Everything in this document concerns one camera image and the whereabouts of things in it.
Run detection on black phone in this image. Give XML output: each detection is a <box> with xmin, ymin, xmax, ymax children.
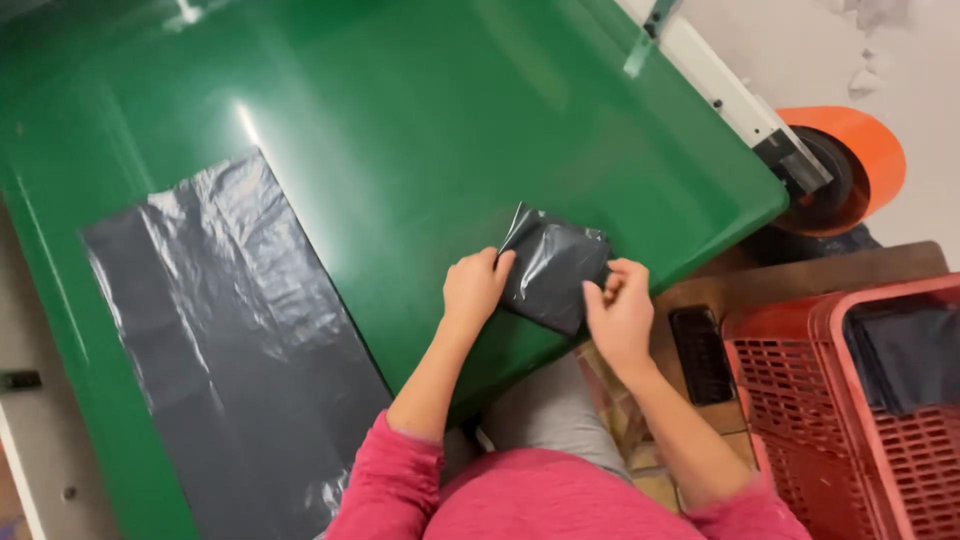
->
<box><xmin>668</xmin><ymin>304</ymin><xmax>738</xmax><ymax>408</ymax></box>

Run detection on white machine frame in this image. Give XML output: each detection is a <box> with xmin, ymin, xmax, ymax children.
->
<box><xmin>615</xmin><ymin>0</ymin><xmax>835</xmax><ymax>198</ymax></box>

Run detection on flat black plastic bag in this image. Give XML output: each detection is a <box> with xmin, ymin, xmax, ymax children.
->
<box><xmin>79</xmin><ymin>147</ymin><xmax>394</xmax><ymax>540</ymax></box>

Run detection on person's grey trousers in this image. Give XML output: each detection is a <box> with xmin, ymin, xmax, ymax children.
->
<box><xmin>442</xmin><ymin>352</ymin><xmax>635</xmax><ymax>485</ymax></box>

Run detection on person's pink shirt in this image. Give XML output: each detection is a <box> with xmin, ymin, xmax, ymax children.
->
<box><xmin>324</xmin><ymin>409</ymin><xmax>815</xmax><ymax>540</ymax></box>

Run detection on red plastic crate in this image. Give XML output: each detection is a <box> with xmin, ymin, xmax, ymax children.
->
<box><xmin>721</xmin><ymin>273</ymin><xmax>960</xmax><ymax>540</ymax></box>

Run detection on person's right hand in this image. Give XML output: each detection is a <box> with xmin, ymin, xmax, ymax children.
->
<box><xmin>582</xmin><ymin>258</ymin><xmax>657</xmax><ymax>376</ymax></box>

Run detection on wooden stool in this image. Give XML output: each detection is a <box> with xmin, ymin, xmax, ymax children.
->
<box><xmin>573</xmin><ymin>240</ymin><xmax>951</xmax><ymax>519</ymax></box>

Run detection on person's left hand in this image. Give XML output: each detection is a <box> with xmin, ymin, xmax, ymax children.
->
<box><xmin>441</xmin><ymin>246</ymin><xmax>517</xmax><ymax>331</ymax></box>

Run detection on orange film roll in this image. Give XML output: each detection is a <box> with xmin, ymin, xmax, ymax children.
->
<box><xmin>765</xmin><ymin>105</ymin><xmax>908</xmax><ymax>239</ymax></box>

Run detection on green conveyor belt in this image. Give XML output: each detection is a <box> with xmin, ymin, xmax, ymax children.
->
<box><xmin>0</xmin><ymin>0</ymin><xmax>791</xmax><ymax>540</ymax></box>

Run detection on pile of black folded bags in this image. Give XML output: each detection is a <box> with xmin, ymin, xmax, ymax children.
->
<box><xmin>843</xmin><ymin>294</ymin><xmax>960</xmax><ymax>417</ymax></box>

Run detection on black plastic bag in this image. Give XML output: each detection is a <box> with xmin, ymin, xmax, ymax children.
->
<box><xmin>79</xmin><ymin>147</ymin><xmax>394</xmax><ymax>540</ymax></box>
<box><xmin>496</xmin><ymin>201</ymin><xmax>615</xmax><ymax>338</ymax></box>

